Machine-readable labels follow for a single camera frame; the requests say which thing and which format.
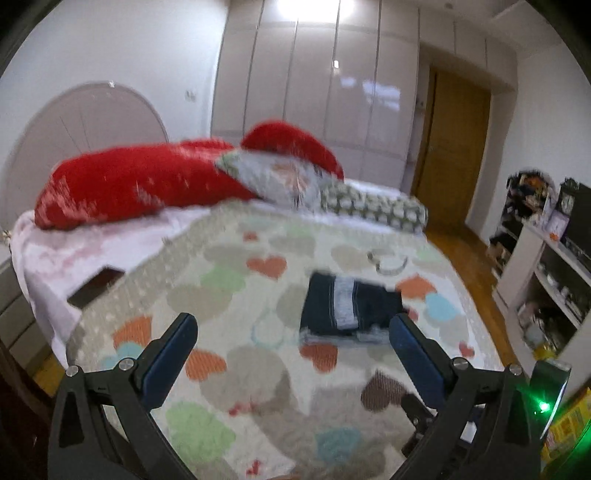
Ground black smartphone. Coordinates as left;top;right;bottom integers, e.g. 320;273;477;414
67;266;125;310

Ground glossy beige wardrobe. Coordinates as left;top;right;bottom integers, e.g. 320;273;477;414
211;1;517;188

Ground large red pillow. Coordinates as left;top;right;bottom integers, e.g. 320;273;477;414
34;139;256;230

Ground small red pillow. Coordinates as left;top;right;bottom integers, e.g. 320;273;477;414
240;120;345;180

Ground white bedside drawer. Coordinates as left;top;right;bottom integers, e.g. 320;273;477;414
0;257;50;375

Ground dark navy dinosaur pants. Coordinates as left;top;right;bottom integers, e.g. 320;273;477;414
300;272;409;345

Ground pale pink bed sheet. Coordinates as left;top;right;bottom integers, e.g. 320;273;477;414
11;199;417;371

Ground white shelf unit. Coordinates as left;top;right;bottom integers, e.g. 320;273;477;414
487;169;590;361

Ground yellow cardboard box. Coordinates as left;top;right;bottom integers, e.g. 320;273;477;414
541;387;590;468

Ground grey floral pillow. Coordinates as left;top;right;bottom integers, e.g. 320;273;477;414
215;149;338;211

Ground olive white patterned bolster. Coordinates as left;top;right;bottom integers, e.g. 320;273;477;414
320;182;429;234

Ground brown wooden door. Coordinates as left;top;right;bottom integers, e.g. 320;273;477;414
411;67;491;231

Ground rounded pale headboard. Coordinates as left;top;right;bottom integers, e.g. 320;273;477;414
1;82;168;230

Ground heart patterned quilt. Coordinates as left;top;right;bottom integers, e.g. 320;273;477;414
67;202;502;479

